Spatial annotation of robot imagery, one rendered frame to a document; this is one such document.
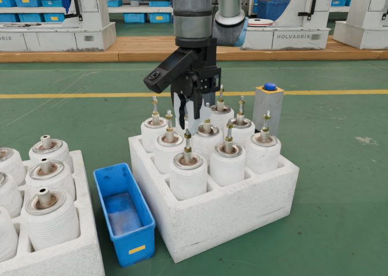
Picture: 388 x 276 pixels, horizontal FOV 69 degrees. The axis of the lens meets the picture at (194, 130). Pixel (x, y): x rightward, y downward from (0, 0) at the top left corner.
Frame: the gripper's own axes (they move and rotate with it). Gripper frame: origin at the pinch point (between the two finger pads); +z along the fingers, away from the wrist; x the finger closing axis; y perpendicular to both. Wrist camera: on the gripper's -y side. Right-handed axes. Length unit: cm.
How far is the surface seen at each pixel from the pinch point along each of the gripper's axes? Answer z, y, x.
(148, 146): 15.7, 1.0, 21.4
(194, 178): 11.3, -0.9, -4.5
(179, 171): 9.7, -3.4, -1.9
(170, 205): 16.5, -7.6, -3.7
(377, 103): 34, 149, 8
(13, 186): 10.9, -35.2, 17.9
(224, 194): 16.6, 5.2, -8.7
